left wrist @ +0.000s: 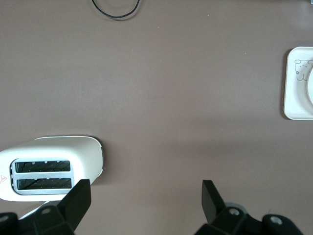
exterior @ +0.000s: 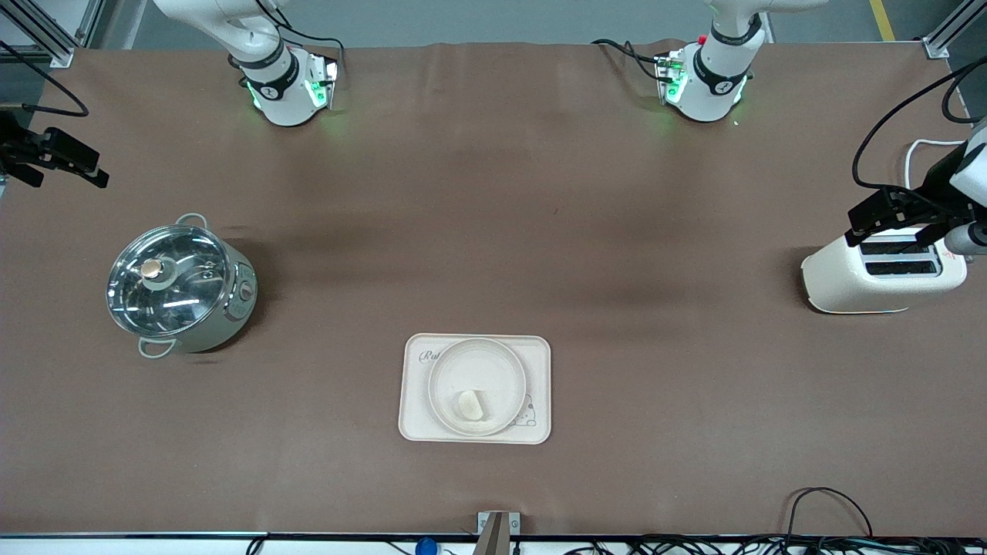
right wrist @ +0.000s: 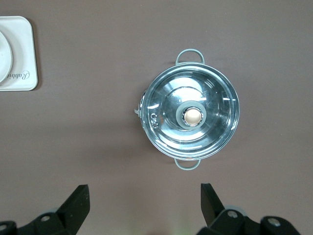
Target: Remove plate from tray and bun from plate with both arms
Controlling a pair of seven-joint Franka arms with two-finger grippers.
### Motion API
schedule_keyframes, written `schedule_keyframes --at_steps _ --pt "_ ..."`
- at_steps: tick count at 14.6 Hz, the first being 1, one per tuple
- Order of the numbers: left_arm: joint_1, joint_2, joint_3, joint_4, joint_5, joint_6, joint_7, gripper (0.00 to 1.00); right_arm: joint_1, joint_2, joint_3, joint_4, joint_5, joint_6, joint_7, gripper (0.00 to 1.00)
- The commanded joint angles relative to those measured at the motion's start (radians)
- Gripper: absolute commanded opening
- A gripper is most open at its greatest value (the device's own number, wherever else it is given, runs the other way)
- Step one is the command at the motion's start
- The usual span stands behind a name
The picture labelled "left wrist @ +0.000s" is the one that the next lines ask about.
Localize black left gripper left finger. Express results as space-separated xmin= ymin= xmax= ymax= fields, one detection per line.
xmin=17 ymin=179 xmax=92 ymax=235

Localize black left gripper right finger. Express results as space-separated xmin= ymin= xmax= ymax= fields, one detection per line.
xmin=195 ymin=180 xmax=265 ymax=235

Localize cream round bowl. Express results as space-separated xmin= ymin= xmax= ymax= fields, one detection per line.
xmin=305 ymin=65 xmax=313 ymax=103

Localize white two-slot toaster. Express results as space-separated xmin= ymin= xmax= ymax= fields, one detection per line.
xmin=0 ymin=135 xmax=106 ymax=203

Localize beige rabbit print tray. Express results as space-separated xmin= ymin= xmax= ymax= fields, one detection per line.
xmin=283 ymin=46 xmax=313 ymax=120

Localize brown table cover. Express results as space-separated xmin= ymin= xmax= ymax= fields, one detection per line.
xmin=0 ymin=0 xmax=313 ymax=235

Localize black looped cable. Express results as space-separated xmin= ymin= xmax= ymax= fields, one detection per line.
xmin=91 ymin=0 xmax=141 ymax=20

